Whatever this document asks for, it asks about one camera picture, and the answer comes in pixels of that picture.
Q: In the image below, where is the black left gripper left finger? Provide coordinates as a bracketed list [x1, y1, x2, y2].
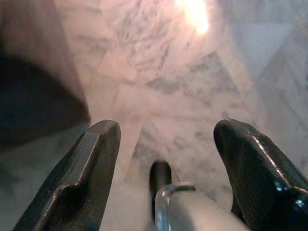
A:
[12, 120, 121, 231]

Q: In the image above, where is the dark brown fabric sofa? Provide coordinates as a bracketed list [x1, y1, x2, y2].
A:
[0, 0, 93, 150]

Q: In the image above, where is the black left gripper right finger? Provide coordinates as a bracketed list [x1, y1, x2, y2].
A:
[213, 118, 308, 231]

